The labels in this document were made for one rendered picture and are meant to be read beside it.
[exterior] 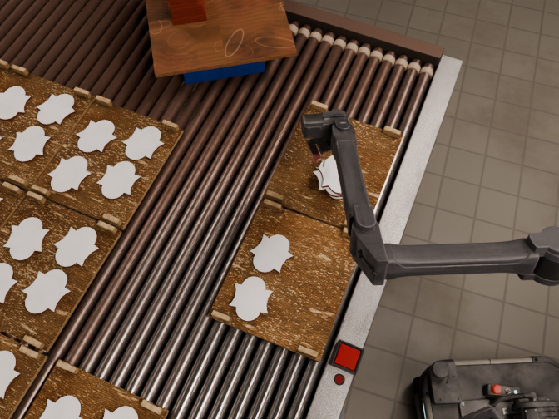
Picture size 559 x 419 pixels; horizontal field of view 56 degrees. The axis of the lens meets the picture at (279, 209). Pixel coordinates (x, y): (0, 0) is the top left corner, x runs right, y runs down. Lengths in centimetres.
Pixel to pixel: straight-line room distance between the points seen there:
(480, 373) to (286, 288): 107
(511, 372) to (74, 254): 174
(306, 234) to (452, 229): 131
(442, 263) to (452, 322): 157
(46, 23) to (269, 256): 133
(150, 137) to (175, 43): 36
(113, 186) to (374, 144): 89
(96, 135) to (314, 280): 90
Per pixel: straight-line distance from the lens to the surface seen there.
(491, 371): 240
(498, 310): 274
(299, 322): 156
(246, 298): 157
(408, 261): 107
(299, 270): 161
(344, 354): 156
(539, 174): 315
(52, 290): 171
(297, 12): 219
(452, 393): 229
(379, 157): 181
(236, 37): 197
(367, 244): 107
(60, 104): 205
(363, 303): 161
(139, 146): 185
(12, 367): 170
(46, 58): 225
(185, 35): 200
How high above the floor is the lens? 245
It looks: 64 degrees down
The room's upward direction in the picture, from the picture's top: straight up
